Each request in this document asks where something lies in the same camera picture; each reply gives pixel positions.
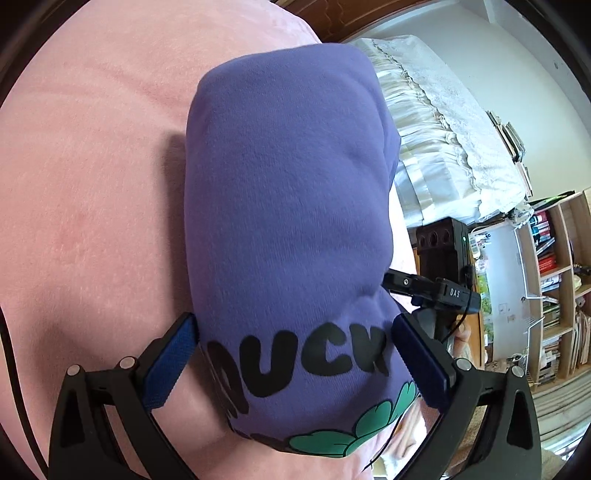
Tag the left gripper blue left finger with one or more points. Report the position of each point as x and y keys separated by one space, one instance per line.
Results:
x=82 y=442

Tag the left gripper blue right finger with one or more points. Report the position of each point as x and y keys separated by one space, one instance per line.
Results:
x=507 y=445

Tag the purple hoodie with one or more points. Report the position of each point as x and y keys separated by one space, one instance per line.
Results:
x=290 y=161

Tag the person's right hand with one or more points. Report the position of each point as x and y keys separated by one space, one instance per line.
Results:
x=461 y=344

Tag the wooden bookshelf with books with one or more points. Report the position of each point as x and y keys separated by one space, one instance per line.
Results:
x=555 y=251

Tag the white lace covered furniture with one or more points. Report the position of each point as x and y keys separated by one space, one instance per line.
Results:
x=453 y=160

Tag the brown wooden door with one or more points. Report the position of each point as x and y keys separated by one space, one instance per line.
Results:
x=335 y=21

